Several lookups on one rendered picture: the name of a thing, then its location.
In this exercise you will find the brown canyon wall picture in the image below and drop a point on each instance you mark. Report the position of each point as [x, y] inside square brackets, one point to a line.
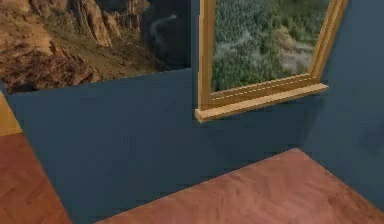
[83, 40]

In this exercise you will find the wooden framed window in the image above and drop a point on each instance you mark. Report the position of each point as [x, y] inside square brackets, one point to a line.
[263, 50]

